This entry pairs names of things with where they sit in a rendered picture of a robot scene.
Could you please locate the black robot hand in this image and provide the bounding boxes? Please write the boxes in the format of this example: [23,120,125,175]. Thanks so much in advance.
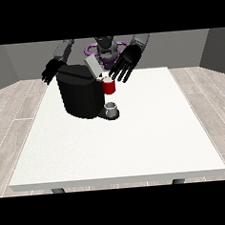
[39,57,68,87]
[106,43,146,85]

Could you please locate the red pod holder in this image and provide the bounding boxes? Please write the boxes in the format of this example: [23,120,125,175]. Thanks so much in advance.
[100,75,116,96]

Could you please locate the pale grey machine lid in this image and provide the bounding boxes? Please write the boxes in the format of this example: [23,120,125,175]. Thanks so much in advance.
[82,53,104,80]

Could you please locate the black coffee machine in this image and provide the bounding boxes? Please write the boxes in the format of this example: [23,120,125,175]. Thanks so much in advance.
[54,60,121,124]

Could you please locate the grey robot trunk purple rings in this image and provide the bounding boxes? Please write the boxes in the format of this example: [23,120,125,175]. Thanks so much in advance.
[83,35,130,72]

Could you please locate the small grey cup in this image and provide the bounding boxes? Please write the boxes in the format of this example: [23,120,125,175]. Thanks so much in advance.
[104,101,119,119]

